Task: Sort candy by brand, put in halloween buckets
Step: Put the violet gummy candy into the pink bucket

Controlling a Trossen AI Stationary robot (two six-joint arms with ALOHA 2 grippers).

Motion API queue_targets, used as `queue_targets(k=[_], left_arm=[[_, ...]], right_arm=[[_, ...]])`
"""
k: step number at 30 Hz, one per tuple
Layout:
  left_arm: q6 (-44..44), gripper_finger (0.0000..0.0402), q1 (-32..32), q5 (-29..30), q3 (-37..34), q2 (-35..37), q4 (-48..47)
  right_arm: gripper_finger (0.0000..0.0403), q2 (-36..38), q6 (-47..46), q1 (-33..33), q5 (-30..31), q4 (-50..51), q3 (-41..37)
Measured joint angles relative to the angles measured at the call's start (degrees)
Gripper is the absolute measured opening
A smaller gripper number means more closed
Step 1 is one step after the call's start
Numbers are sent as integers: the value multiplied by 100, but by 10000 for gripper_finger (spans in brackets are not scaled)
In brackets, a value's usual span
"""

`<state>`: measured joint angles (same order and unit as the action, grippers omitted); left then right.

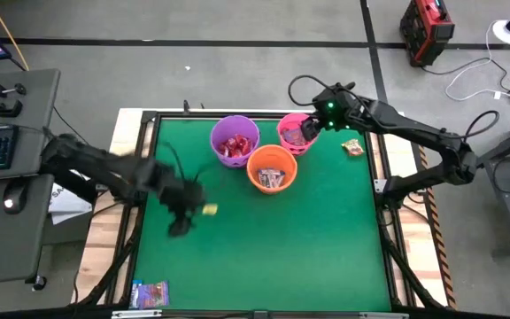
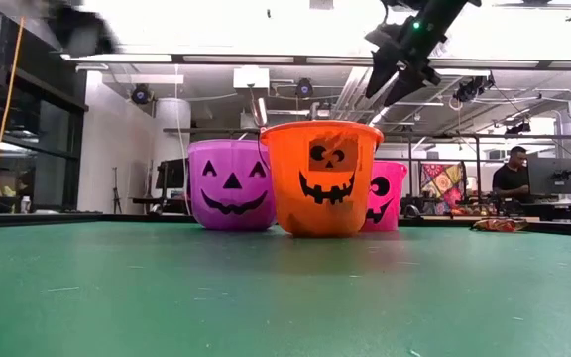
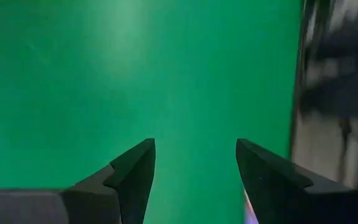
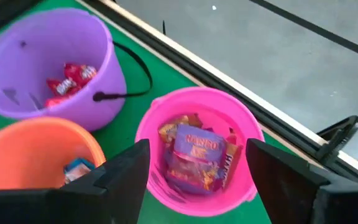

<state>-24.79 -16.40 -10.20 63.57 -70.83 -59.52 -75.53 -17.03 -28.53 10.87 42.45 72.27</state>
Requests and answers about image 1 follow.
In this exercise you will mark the orange red candy packet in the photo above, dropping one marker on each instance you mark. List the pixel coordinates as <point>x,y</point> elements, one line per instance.
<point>353,147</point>

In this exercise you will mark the black aluminium table frame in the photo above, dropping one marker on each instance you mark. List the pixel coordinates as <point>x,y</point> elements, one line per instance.
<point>149,116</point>

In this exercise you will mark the yellow candy packet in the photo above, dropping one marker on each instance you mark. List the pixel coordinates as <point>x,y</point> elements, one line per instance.
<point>210,209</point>

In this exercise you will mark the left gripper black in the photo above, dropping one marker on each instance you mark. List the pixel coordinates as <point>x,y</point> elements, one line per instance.
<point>177,190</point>

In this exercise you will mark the pink jack-o-lantern bucket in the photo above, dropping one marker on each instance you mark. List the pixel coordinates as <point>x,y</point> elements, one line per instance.
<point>288,119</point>

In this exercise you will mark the white paper sheet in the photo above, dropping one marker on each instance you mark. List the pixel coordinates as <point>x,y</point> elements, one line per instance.
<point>67,206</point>

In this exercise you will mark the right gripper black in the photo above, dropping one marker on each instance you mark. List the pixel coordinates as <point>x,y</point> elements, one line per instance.
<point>339,111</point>

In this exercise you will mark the brown white candy packet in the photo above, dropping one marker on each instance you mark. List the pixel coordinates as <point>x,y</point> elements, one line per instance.
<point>278,177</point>
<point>265,177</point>

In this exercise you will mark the purple jack-o-lantern bucket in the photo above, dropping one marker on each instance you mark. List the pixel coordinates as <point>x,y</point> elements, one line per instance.
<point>237,126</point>

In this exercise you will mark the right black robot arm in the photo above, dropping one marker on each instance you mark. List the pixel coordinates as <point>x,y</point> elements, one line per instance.
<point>414,128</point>

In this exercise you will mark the purple pink candy packet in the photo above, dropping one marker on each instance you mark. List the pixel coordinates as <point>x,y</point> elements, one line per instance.
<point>154,294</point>

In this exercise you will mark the blue white candy packet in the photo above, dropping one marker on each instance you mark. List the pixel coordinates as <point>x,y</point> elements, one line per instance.
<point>135,294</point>

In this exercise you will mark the black computer mouse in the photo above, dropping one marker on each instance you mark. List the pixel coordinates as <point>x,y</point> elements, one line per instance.
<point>15,197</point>

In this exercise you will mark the orange jack-o-lantern bucket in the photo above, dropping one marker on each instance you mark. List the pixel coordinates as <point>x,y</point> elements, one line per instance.
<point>272,155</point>

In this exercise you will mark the table-level camera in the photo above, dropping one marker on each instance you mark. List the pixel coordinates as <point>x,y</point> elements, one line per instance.
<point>260,315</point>

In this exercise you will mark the silver aluminium bracket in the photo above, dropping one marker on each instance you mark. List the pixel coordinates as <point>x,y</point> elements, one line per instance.
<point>137,313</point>
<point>384,315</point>

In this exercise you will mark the green table mat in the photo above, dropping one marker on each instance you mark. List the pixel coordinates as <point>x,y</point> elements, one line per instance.
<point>259,248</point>

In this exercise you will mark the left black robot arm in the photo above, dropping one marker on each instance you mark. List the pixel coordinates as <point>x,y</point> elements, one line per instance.
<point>95,164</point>

